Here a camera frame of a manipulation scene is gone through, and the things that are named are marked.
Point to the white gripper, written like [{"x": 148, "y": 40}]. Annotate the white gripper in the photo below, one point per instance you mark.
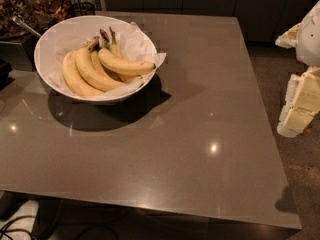
[{"x": 311, "y": 39}]

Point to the yellow banana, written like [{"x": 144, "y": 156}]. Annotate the yellow banana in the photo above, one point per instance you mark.
[
  {"x": 87, "y": 70},
  {"x": 74, "y": 80},
  {"x": 114, "y": 48},
  {"x": 99, "y": 67},
  {"x": 121, "y": 65}
]

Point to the white paper bowl liner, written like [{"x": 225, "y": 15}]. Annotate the white paper bowl liner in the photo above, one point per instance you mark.
[{"x": 96, "y": 59}]

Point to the white ceramic bowl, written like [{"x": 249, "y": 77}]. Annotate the white ceramic bowl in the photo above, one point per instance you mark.
[{"x": 71, "y": 34}]

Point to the glass jar of snacks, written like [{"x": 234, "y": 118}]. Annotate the glass jar of snacks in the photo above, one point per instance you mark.
[{"x": 27, "y": 11}]

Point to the metal scoop handle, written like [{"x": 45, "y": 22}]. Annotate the metal scoop handle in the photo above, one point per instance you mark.
[{"x": 22, "y": 24}]

